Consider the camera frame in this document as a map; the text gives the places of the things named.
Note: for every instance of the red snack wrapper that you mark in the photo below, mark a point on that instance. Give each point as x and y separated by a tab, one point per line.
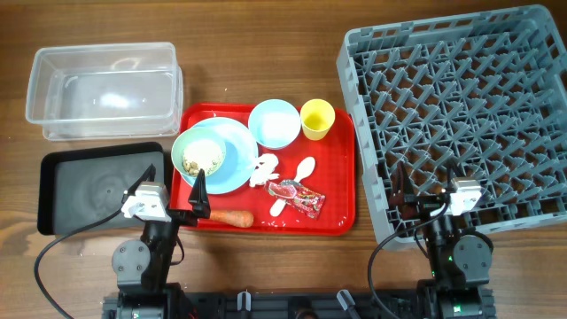
297	196

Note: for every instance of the light blue plate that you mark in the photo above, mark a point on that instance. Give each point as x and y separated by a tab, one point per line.
241	150

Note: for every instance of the clear plastic bin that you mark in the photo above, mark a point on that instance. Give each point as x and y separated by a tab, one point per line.
106	91

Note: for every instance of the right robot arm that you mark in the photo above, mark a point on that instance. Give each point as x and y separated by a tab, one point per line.
460	259

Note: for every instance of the white plastic spoon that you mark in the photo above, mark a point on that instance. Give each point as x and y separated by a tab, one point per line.
304	169

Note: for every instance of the light blue bowl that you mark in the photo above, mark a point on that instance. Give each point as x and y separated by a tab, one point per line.
274	123

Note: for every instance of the yellow plastic cup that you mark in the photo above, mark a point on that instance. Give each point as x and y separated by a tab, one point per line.
317	117

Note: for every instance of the green bowl with food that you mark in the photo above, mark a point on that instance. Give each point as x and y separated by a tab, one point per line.
198	149

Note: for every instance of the white napkin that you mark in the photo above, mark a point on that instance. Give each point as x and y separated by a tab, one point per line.
264	169

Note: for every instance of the grey dishwasher rack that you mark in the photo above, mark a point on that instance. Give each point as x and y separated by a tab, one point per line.
484	89

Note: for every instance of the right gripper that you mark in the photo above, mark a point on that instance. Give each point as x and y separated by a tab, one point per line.
427	207

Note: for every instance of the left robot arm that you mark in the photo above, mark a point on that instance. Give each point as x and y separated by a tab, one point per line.
142	265

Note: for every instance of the black plastic tray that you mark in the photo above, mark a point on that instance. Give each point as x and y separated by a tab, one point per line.
80	187

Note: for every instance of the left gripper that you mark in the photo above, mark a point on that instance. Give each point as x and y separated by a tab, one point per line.
174	213

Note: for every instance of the orange carrot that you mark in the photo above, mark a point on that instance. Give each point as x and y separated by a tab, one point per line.
240	219

